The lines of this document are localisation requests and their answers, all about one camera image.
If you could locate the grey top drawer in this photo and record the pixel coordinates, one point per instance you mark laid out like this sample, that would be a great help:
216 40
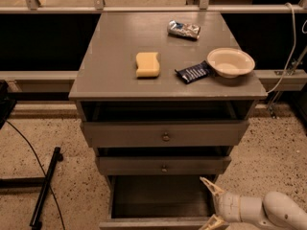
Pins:
163 134

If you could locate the grey bottom drawer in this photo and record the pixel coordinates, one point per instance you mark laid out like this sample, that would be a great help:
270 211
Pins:
158 202

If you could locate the dark blue snack packet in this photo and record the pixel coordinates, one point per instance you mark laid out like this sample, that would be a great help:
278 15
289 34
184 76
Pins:
195 72

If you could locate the black metal floor stand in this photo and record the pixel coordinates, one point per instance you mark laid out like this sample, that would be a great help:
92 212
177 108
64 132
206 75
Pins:
43 183

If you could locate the metal railing frame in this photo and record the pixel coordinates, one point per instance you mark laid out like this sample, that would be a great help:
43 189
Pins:
64 8

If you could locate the grey middle drawer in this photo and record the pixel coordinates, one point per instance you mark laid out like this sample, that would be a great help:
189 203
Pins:
162 165

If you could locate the white plastic bowl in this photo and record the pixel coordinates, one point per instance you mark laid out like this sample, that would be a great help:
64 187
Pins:
230 63

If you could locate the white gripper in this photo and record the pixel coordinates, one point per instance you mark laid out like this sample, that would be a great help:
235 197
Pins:
228 205

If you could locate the yellow sponge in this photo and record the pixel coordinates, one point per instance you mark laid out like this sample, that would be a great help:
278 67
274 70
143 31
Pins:
147 65

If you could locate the silver crumpled foil bag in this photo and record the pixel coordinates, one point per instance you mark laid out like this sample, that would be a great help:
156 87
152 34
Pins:
184 30

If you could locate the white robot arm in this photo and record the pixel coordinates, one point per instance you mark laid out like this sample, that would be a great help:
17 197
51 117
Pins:
275 211

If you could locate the black equipment at left edge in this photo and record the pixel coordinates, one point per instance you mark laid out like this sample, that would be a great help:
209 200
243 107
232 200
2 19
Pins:
7 104

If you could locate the grey wooden drawer cabinet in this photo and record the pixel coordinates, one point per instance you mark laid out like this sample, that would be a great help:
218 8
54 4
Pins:
107 89

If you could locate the grey drawer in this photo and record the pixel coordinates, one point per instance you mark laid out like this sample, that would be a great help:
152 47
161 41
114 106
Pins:
162 165
163 134
158 202

